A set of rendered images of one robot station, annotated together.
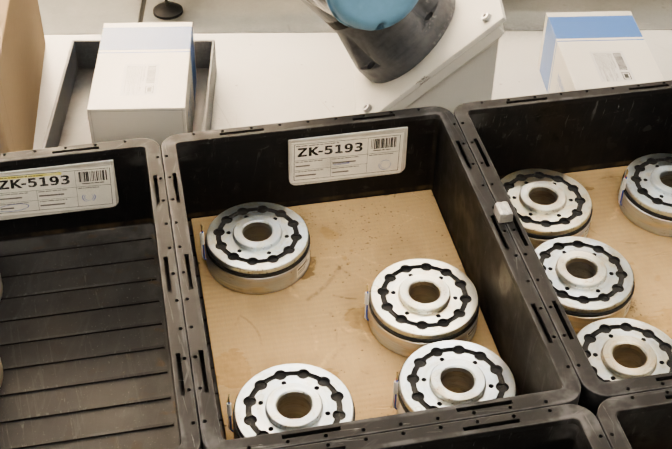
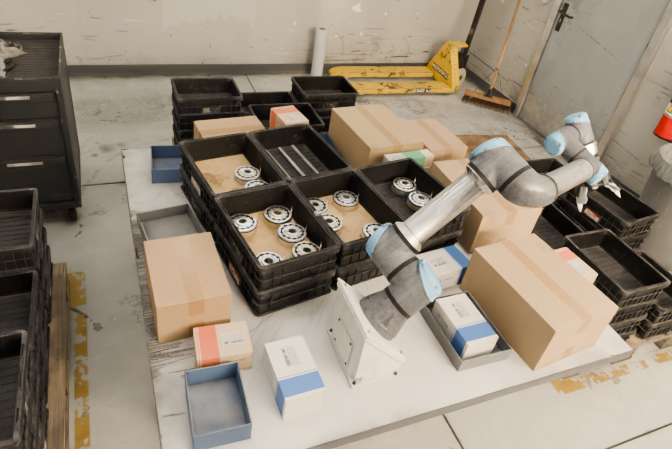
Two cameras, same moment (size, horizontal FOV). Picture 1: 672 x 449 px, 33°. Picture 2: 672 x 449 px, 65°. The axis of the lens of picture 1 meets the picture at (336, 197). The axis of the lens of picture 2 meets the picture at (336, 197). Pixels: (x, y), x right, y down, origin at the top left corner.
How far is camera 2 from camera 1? 2.32 m
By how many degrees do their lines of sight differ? 101
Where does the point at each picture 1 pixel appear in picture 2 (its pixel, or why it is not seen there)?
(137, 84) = (459, 307)
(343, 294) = (349, 231)
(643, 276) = (273, 245)
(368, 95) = not seen: hidden behind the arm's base
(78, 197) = not seen: hidden behind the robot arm
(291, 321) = (358, 224)
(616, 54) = (289, 364)
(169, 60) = (458, 321)
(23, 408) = (400, 203)
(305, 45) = (432, 398)
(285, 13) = not seen: outside the picture
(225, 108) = (437, 349)
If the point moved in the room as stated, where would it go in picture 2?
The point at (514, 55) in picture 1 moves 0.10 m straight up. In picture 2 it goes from (335, 415) to (341, 394)
